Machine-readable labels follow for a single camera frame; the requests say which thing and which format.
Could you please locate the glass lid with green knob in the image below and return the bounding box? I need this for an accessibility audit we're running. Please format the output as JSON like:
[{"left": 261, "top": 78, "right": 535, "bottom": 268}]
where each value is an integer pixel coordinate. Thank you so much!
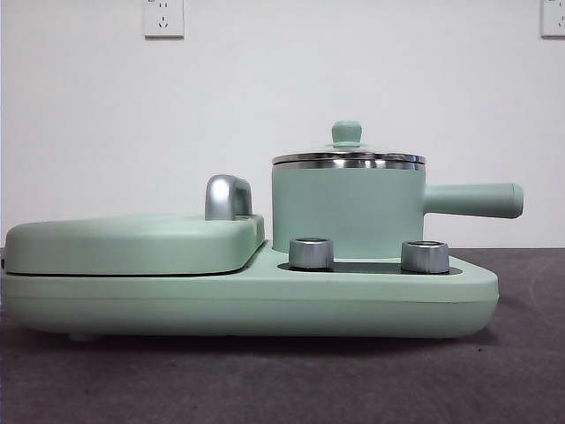
[{"left": 270, "top": 120, "right": 427, "bottom": 171}]

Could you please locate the chrome control knob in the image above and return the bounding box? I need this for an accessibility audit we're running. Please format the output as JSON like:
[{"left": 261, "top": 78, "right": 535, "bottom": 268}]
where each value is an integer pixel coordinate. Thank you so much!
[
  {"left": 400, "top": 239, "right": 452, "bottom": 273},
  {"left": 288, "top": 236, "right": 335, "bottom": 270}
]

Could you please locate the mint green breakfast machine base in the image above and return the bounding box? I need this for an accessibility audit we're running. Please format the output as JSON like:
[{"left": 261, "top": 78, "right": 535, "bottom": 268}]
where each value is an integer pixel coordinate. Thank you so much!
[{"left": 0, "top": 246, "right": 501, "bottom": 344}]

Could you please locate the mint green pot with handle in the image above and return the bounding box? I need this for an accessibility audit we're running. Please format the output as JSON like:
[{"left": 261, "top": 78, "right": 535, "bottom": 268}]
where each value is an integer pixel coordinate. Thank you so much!
[{"left": 269, "top": 153, "right": 525, "bottom": 261}]

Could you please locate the mint green griddle cover, chrome handle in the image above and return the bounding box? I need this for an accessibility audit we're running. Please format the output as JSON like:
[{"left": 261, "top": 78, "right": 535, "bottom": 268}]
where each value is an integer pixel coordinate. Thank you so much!
[{"left": 3, "top": 174, "right": 267, "bottom": 276}]

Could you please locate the white wall socket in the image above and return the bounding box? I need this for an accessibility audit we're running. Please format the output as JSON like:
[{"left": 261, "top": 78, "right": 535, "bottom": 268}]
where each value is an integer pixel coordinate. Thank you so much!
[
  {"left": 540, "top": 0, "right": 565, "bottom": 39},
  {"left": 143, "top": 0, "right": 185, "bottom": 40}
]

